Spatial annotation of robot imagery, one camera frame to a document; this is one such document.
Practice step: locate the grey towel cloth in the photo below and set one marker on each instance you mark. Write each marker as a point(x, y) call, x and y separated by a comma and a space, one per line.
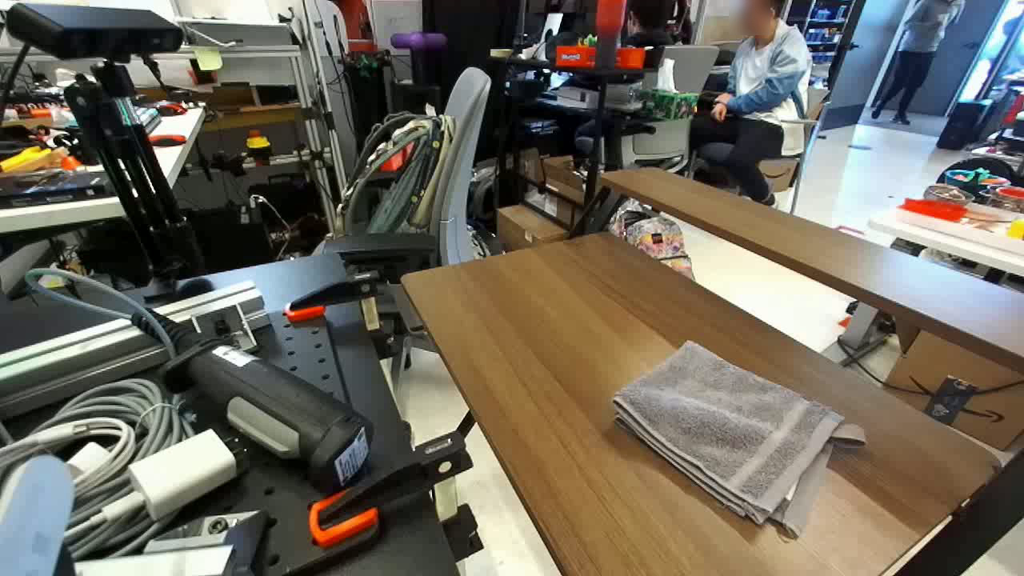
point(723, 427)

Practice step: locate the plain brown cardboard box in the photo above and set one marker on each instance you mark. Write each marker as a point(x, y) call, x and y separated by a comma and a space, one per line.
point(528, 226)

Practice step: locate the grey office chair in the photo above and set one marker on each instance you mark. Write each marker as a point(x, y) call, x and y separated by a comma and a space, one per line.
point(463, 171)

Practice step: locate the patterned backpack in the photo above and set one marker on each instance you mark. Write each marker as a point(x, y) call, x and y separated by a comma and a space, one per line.
point(657, 242)

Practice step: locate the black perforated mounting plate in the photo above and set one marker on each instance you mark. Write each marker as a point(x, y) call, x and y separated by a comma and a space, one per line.
point(340, 372)

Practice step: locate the black clamp with orange tip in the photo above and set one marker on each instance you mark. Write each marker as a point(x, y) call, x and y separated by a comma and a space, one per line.
point(321, 299)

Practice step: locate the orange red tray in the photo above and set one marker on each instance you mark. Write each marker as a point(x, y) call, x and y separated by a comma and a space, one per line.
point(596, 56)

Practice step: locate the black grey handheld controller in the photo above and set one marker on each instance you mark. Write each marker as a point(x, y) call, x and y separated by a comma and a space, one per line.
point(283, 409)

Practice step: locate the purple dumbbell shaped object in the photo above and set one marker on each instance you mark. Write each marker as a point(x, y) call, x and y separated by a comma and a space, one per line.
point(416, 38)

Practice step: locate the seated person in blue jacket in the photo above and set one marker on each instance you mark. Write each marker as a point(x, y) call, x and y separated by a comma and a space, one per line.
point(761, 76)

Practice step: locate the long wooden bench table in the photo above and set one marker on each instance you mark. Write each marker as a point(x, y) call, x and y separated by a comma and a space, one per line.
point(852, 256)

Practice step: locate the white power adapter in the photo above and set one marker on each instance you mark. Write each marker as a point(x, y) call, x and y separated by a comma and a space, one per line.
point(183, 471)

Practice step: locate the red flat item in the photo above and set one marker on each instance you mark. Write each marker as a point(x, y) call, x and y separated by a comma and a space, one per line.
point(931, 208)

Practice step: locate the white cluttered work table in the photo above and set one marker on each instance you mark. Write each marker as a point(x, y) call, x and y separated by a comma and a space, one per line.
point(83, 201)

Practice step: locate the white table with colourful items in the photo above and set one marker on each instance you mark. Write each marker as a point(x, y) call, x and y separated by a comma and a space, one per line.
point(947, 238)

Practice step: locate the brown cardboard box with print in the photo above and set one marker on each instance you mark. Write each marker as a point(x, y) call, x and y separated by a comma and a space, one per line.
point(963, 385)

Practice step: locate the standing person in dark trousers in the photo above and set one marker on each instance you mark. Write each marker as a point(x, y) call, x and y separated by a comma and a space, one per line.
point(920, 50)

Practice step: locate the yellow tool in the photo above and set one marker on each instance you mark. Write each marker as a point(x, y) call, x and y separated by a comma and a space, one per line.
point(32, 162)

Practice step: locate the pale blue rounded object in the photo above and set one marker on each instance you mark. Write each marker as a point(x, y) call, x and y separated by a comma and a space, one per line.
point(32, 517)

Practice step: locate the black camera stand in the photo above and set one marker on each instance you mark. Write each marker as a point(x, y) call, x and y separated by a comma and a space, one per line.
point(131, 171)

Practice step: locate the aluminium extrusion rail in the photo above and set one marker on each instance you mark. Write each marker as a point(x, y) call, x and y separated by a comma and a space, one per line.
point(96, 340)

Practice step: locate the black stereo camera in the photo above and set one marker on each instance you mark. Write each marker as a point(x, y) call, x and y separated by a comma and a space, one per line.
point(90, 31)

